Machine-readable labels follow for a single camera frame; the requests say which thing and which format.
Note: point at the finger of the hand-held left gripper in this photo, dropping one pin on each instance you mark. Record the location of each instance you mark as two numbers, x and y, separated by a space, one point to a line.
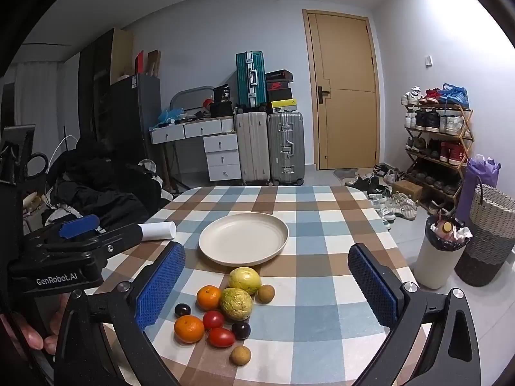
120 239
78 226

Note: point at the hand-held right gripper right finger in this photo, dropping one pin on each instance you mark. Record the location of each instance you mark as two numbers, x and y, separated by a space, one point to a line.
374 285

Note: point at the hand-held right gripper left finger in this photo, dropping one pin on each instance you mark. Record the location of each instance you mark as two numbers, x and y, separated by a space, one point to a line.
161 285

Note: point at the orange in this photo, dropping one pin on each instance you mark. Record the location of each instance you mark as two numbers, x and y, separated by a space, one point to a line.
208 297
189 329

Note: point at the wrinkled yellow passion fruit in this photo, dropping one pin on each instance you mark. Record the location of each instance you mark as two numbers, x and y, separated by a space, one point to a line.
236 304

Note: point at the dark purple plum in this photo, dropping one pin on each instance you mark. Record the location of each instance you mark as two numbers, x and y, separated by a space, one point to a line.
241 330
182 310

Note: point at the cream round plate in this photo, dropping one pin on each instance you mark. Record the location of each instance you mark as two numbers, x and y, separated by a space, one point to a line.
241 238

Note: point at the brown longan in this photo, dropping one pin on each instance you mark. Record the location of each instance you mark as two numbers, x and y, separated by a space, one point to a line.
265 293
240 356

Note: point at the person's left hand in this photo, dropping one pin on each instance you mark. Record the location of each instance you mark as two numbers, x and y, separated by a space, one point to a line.
34 337

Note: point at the white paper roll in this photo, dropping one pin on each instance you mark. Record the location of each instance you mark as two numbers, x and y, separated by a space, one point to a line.
157 231

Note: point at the black clothes pile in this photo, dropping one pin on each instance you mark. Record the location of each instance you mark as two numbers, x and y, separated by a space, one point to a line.
104 185

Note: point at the round red tomato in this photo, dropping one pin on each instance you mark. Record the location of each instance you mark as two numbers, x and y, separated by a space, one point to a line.
213 320

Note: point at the checked tablecloth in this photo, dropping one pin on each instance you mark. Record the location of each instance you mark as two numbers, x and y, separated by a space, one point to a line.
322 249

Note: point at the white trash bin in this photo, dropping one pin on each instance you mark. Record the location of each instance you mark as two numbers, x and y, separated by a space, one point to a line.
436 263

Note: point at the oblong red tomato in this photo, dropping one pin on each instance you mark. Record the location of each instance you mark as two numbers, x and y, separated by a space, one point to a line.
221 337

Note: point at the smooth yellow passion fruit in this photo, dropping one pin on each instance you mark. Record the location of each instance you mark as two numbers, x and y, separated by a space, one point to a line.
245 280

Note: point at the scattered sneakers pile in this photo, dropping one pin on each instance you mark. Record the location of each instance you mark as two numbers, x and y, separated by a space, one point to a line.
386 197

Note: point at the brown cardboard box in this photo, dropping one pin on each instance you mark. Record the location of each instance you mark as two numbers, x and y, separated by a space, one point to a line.
407 190

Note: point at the grey door mat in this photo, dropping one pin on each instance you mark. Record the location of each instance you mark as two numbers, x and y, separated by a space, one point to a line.
346 173

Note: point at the dark grey fridge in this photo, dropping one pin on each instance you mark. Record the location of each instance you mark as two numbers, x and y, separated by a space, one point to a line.
134 120

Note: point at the woven laundry basket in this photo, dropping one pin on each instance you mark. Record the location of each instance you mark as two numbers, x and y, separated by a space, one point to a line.
489 237

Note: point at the white desk with drawers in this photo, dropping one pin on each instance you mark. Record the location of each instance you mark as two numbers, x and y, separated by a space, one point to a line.
221 157

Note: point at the blue plastic bag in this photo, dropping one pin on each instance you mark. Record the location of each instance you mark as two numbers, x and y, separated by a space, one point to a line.
169 115

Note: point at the dark tall wardrobe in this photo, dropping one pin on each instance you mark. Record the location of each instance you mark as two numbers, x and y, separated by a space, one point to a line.
94 88

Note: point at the purple bag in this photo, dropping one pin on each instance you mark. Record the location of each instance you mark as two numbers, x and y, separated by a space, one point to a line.
472 181

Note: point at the grey framed mirror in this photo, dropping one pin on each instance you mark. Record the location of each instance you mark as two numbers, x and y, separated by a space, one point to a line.
189 98

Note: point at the wooden door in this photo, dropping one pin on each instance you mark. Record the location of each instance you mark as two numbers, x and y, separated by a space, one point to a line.
346 128

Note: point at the beige suitcase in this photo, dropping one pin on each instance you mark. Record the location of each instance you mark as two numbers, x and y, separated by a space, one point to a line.
253 148

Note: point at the silver suitcase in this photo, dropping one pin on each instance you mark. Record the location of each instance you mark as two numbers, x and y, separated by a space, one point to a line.
285 148

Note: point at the black bag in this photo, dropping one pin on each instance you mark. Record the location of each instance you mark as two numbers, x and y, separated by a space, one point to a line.
221 109

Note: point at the red flat package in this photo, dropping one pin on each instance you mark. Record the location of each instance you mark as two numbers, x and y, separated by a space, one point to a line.
139 63

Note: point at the shelved assorted shoes collection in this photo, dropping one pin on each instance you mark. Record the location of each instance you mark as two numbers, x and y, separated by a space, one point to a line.
432 120

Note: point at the large cardboard sheet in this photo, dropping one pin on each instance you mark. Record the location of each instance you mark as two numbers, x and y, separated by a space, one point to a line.
121 54

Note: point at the black printed box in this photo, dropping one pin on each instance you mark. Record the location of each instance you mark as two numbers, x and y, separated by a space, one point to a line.
221 93

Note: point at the wooden shoe rack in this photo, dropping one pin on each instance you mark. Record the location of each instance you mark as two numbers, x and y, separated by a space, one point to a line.
466 132

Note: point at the small brown cardboard piece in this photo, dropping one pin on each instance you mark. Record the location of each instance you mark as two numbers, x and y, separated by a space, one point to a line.
153 63

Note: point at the black and yellow shoe box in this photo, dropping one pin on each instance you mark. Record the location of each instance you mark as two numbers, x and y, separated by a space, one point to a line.
283 106

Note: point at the teal suitcase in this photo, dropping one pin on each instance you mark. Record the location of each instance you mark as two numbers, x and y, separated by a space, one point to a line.
245 80

